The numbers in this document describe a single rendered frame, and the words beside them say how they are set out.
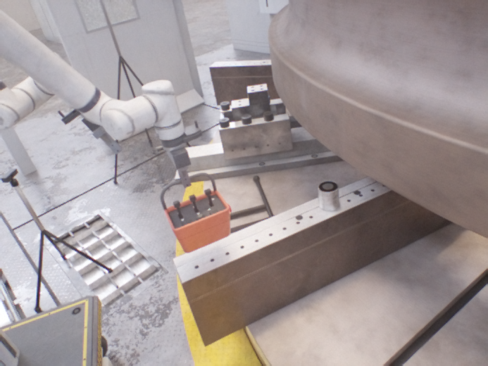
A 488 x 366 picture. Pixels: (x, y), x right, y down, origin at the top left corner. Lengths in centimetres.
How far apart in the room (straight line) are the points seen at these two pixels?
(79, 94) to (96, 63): 304
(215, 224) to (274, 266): 35
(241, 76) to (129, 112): 246
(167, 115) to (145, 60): 328
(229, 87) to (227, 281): 240
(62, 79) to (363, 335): 134
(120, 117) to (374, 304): 122
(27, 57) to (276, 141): 160
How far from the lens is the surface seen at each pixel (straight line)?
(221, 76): 354
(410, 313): 170
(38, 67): 110
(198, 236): 127
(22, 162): 422
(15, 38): 108
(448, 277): 185
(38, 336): 202
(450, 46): 123
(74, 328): 195
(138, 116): 107
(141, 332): 220
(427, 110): 124
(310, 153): 253
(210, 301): 147
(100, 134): 130
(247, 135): 233
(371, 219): 166
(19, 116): 132
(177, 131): 116
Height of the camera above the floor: 166
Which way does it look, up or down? 33 degrees down
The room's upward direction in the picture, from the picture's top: 10 degrees counter-clockwise
